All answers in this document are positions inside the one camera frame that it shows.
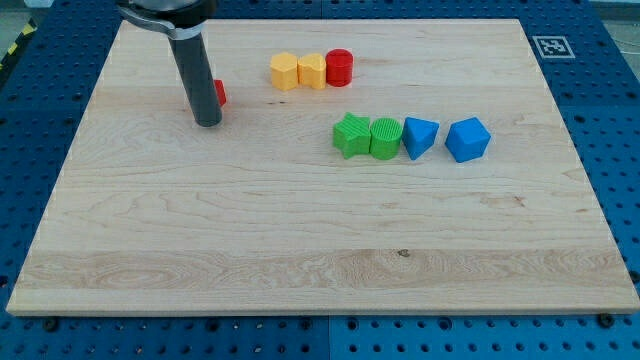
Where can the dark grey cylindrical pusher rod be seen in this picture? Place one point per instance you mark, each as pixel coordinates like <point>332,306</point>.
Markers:
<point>195,72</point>

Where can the black and silver rod mount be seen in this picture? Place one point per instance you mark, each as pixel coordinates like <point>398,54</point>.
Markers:
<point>177,19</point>

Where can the red star block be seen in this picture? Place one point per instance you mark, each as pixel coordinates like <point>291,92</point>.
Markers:
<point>220,91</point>

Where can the yellow hexagon block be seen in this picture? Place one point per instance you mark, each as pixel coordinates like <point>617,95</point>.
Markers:
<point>284,71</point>

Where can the green star block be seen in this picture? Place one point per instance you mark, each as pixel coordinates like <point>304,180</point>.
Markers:
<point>352,135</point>

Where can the yellow heart block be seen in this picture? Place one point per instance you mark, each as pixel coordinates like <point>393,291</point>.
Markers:
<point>312,71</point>

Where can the red cylinder block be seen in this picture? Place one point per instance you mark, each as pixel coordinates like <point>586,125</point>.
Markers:
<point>339,67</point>

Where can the green cylinder block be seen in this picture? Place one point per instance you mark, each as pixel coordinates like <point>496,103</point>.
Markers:
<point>386,134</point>

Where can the light wooden board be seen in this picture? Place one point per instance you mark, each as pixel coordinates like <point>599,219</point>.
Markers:
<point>153,215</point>

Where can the blue triangle block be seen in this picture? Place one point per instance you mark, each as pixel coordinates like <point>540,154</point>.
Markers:
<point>418,136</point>

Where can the blue cube block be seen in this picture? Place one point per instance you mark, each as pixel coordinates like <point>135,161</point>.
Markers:
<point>467,139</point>

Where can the white fiducial marker tag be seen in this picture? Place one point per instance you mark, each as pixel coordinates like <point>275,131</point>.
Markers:
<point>553,47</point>

